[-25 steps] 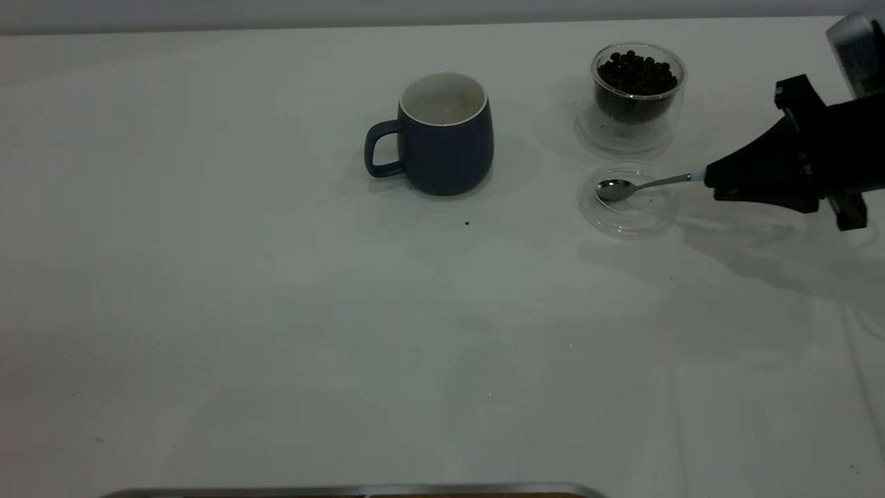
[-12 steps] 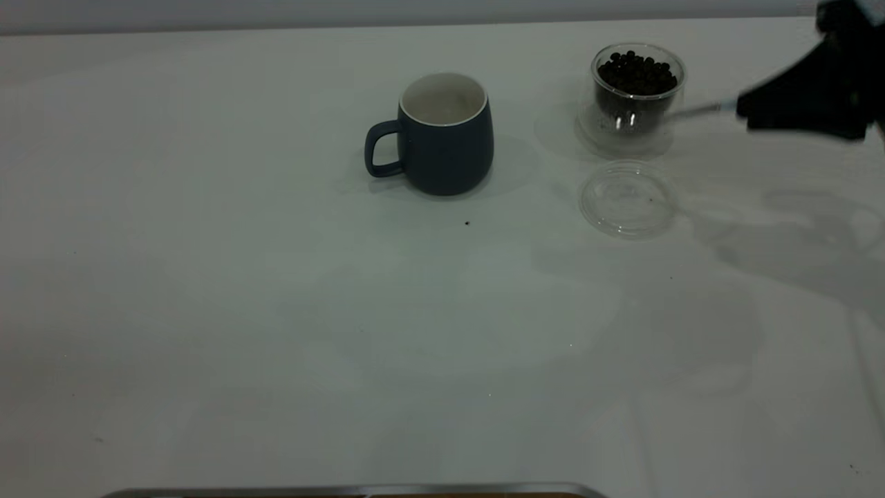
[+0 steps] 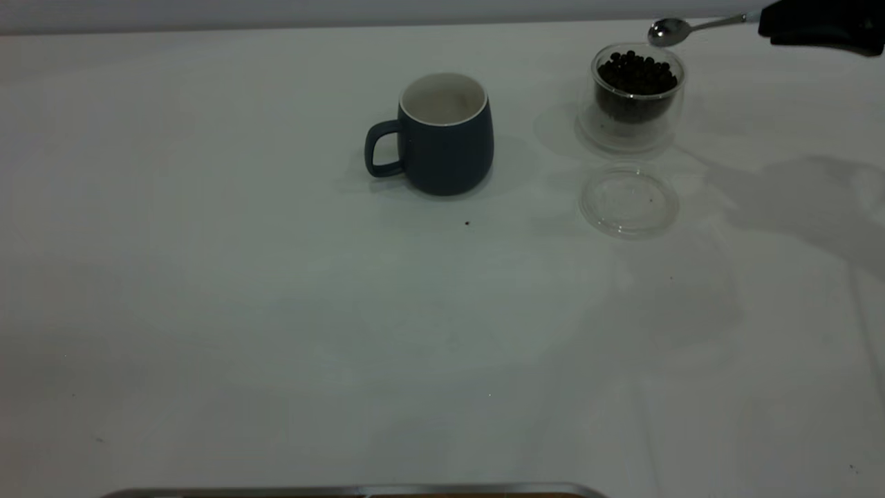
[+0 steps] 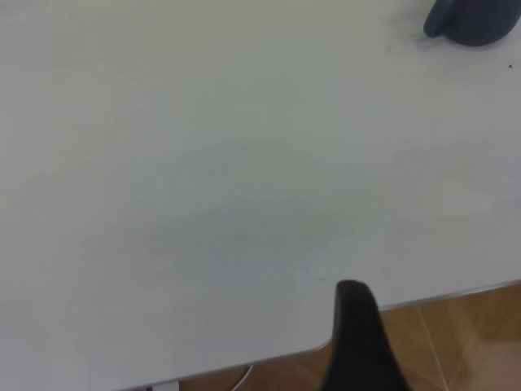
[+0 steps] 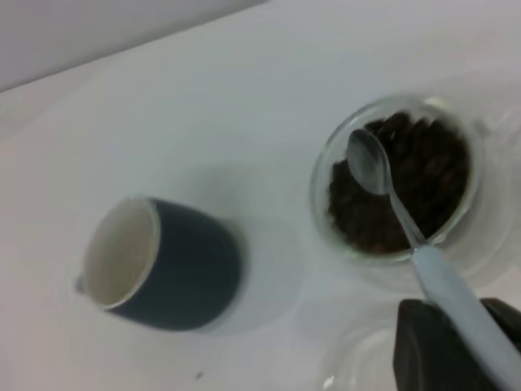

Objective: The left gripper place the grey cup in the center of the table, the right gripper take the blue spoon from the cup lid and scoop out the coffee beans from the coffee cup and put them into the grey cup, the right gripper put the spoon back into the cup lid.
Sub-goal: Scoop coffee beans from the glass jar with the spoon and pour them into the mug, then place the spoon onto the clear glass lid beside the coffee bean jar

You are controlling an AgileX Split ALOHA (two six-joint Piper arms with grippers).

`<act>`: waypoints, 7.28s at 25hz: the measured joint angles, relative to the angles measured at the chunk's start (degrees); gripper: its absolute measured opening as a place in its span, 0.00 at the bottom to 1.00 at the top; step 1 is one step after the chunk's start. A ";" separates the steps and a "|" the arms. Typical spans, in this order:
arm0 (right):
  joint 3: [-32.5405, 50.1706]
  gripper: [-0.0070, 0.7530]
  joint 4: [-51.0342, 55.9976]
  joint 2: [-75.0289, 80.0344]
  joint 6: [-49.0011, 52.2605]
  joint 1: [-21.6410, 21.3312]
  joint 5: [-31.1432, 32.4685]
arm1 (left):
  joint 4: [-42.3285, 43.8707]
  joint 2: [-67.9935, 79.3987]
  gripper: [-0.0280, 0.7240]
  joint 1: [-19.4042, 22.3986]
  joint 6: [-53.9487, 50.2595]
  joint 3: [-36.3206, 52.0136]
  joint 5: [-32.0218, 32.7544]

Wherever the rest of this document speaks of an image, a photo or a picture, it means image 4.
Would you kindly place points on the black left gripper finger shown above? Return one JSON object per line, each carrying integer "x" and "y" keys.
{"x": 356, "y": 346}

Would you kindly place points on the dark blue-grey ceramic mug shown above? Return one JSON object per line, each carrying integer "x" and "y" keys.
{"x": 476, "y": 22}

